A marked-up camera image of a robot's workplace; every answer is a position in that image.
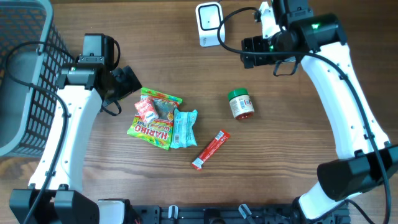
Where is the small red candy packet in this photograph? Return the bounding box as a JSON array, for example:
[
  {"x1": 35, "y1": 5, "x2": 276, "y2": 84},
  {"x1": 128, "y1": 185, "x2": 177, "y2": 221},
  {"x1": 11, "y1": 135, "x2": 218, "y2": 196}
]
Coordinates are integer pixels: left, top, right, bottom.
[{"x1": 134, "y1": 96, "x2": 159, "y2": 125}]

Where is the colourful candy bag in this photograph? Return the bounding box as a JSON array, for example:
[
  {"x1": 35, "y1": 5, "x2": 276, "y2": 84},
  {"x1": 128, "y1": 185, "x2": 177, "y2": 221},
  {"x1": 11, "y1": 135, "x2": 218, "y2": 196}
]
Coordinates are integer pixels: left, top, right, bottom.
[{"x1": 127, "y1": 87, "x2": 183, "y2": 150}]

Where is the green lid sauce jar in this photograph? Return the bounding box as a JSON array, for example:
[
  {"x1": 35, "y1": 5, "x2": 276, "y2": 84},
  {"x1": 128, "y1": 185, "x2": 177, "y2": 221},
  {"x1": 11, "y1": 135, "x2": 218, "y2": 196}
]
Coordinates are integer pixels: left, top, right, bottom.
[{"x1": 228, "y1": 88, "x2": 254, "y2": 119}]

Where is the teal snack pouch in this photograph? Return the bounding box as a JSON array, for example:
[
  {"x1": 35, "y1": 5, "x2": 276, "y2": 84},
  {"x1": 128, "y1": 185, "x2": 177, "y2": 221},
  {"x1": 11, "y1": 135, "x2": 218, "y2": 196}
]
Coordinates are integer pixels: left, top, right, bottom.
[{"x1": 170, "y1": 108, "x2": 198, "y2": 149}]

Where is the red snack packet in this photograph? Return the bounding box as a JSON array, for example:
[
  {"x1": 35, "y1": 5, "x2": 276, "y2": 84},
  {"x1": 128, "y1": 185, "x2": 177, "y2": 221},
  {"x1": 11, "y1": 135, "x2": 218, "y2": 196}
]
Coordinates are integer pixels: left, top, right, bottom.
[{"x1": 192, "y1": 129, "x2": 230, "y2": 170}]

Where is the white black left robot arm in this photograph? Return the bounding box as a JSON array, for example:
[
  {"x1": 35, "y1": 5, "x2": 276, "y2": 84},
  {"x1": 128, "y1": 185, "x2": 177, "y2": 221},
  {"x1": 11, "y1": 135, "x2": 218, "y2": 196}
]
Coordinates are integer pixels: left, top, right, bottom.
[{"x1": 9, "y1": 63, "x2": 142, "y2": 223}]

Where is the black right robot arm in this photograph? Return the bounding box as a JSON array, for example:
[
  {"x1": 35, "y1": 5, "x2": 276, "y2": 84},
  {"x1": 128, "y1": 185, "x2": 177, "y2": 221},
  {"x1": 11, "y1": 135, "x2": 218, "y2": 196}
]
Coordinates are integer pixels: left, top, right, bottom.
[{"x1": 241, "y1": 1, "x2": 397, "y2": 223}]

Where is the white barcode scanner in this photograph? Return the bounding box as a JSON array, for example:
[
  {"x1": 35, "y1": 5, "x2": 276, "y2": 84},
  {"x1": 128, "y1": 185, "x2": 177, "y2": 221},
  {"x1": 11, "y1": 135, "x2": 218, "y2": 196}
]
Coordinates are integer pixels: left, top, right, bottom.
[{"x1": 195, "y1": 2, "x2": 224, "y2": 47}]

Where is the dark grey plastic basket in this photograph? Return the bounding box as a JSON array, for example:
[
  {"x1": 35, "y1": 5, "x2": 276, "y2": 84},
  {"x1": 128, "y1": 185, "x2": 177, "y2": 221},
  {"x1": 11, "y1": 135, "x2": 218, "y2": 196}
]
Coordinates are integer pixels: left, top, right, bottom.
[{"x1": 1, "y1": 1, "x2": 72, "y2": 157}]

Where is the black right camera cable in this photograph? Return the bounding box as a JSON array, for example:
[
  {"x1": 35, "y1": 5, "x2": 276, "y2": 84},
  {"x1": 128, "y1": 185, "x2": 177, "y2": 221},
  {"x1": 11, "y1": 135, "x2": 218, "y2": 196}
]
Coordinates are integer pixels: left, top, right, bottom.
[{"x1": 216, "y1": 6, "x2": 391, "y2": 224}]

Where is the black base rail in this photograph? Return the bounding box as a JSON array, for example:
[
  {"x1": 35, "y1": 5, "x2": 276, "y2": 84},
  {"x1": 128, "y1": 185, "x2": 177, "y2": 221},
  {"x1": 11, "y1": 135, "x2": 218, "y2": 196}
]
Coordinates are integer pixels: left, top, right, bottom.
[{"x1": 73, "y1": 203, "x2": 351, "y2": 224}]

